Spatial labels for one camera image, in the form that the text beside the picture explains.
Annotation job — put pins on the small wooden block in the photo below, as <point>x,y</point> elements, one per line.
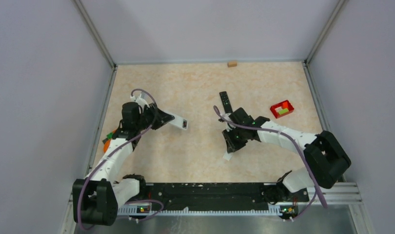
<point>231,64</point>

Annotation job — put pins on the orange green object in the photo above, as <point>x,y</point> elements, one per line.
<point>107,140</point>

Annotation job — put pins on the white remote control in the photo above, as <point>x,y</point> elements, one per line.
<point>179,122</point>

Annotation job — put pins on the aluminium frame rail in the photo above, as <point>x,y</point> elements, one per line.
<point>144,208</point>

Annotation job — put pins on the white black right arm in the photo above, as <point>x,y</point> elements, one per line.
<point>324,159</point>

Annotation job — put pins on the green block in bin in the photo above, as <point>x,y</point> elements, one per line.
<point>283,111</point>

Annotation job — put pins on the black remote control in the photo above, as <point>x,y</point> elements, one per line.
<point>226,102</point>

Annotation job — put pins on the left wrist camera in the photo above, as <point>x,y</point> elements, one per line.
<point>140,99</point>

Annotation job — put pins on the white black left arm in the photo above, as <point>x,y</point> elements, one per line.
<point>113,155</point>

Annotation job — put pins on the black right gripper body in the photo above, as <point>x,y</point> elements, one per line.
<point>236,138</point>

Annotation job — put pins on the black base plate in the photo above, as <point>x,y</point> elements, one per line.
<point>219,196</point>

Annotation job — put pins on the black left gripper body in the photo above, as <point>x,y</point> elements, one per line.
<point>144,119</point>

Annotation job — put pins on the white battery cover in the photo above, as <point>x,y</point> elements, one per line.
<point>227,156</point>

